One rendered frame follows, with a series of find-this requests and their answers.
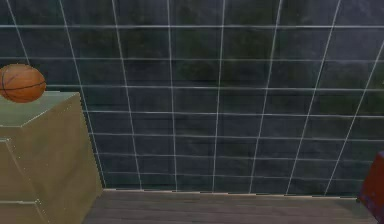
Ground orange basketball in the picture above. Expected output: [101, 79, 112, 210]
[0, 63, 47, 104]

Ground olive chest of drawers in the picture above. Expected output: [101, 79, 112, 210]
[0, 91, 104, 224]

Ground dark red furniture piece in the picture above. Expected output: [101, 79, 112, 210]
[357, 150, 384, 224]

